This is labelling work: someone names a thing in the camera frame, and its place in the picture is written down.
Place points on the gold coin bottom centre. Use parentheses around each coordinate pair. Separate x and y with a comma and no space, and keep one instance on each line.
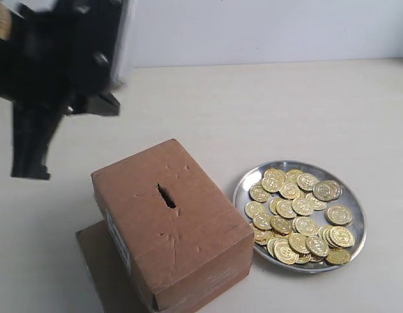
(297,243)

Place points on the gold coin bottom right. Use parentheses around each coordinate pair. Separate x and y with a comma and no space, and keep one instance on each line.
(338,256)

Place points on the gold coin bottom left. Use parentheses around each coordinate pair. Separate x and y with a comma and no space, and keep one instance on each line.
(284,253)

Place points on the gold coin top middle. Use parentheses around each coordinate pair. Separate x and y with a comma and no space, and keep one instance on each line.
(307,181)

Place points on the gold coin far left upper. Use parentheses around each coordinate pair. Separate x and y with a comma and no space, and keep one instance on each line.
(258,193)

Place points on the gold coin right isolated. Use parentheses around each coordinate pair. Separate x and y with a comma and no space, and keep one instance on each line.
(339,215)

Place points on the gold coin far left lower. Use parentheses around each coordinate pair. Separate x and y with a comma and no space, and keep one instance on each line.
(253,207)

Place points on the gold coin bottom middle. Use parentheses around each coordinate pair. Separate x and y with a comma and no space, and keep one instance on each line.
(317,246)

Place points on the gold coin dark top right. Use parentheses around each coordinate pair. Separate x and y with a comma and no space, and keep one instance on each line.
(323,191)

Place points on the brown cardboard box with slot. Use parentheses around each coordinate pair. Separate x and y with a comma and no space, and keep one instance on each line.
(169,239)

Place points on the round silver metal plate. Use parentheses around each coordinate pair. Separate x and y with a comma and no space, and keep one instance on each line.
(348,198)

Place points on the gold coin left middle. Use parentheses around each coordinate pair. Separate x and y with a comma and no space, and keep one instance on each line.
(262,221)

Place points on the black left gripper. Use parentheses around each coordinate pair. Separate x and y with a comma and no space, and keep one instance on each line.
(63,60)

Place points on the gold coin lower right top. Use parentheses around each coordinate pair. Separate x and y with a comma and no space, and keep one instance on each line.
(341,237)

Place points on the gold coin top left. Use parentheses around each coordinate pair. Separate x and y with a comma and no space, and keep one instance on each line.
(271,184)

